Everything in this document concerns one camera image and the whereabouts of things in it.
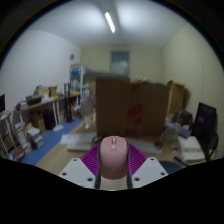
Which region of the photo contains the large brown cardboard box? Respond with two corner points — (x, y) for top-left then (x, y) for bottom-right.
(95, 75), (171, 138)

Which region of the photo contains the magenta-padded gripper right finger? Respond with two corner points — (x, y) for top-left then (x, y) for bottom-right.
(126, 143), (170, 190)

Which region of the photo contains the blue book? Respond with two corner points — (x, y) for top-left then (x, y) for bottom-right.
(163, 120), (193, 138)

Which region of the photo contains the window with grey frame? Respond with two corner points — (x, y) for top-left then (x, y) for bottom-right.
(109, 50), (131, 77)

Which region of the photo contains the tall open cardboard box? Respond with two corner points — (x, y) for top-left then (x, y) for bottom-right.
(166, 80), (186, 115)

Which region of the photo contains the black marker pen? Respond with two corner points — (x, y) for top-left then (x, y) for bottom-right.
(172, 156), (190, 167)

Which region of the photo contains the stack of books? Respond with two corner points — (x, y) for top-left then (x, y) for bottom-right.
(26, 126), (45, 150)

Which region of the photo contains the black office chair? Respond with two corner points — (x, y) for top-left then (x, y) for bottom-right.
(191, 101), (220, 162)

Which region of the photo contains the black monitor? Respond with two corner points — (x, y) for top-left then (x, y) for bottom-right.
(0, 93), (6, 115)

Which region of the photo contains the wooden side desk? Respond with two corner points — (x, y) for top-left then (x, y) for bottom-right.
(14, 91), (82, 132)

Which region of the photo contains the pink computer mouse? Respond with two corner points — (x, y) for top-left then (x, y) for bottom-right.
(99, 134), (130, 181)

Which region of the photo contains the long white paper sheet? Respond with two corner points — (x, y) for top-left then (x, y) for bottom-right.
(128, 137), (163, 155)

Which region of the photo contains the thick white book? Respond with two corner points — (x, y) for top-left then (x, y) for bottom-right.
(177, 135), (207, 163)

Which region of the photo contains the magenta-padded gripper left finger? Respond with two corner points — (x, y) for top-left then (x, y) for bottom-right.
(58, 143), (102, 191)

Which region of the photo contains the ceiling light tube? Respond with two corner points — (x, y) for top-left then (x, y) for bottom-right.
(104, 11), (117, 35)

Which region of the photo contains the blue and white display cabinet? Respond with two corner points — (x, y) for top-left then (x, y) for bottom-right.
(68, 64), (92, 98)

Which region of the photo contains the white shelf unit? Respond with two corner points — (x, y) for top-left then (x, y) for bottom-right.
(0, 109), (26, 162)

